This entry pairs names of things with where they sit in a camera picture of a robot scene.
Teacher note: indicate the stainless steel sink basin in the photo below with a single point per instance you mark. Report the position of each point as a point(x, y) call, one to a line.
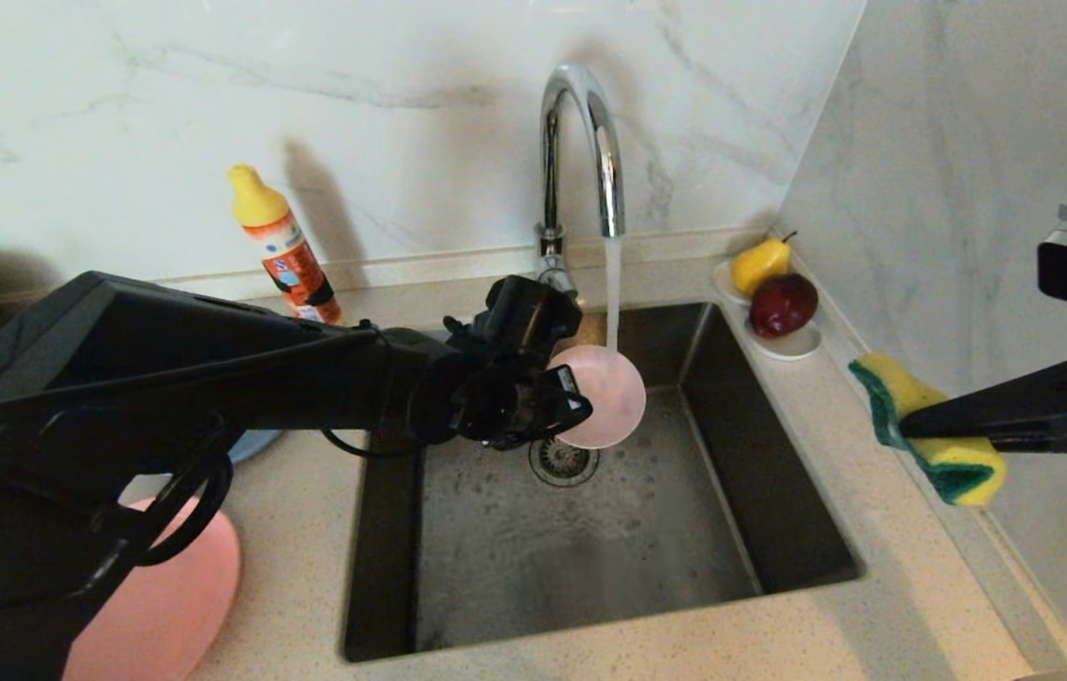
point(515, 567)

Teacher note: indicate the yellow fish-shaped sponge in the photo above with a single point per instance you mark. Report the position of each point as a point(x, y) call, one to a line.
point(893, 383)

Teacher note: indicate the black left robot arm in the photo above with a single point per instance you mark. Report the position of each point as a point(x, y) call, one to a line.
point(165, 331)

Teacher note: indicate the dark red apple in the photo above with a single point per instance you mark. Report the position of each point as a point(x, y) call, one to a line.
point(783, 305)

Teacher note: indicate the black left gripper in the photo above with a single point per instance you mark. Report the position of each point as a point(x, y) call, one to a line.
point(505, 402)

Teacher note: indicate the large salmon pink plate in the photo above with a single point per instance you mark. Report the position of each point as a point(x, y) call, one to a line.
point(174, 605)

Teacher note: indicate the small white fruit dish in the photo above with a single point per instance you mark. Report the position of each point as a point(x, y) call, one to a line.
point(787, 348)

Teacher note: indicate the yellow pear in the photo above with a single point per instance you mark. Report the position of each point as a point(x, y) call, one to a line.
point(759, 267)

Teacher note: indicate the chrome gooseneck faucet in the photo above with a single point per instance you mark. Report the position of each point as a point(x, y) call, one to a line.
point(550, 180)

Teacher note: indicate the blue plate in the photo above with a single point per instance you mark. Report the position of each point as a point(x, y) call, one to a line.
point(254, 445)

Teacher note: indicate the round metal drain strainer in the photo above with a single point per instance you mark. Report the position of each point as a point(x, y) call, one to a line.
point(567, 465)

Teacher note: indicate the orange yellow-capped detergent bottle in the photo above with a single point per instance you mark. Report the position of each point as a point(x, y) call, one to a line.
point(273, 236)

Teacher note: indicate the small pale pink plate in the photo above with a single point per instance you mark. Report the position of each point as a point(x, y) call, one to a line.
point(614, 397)

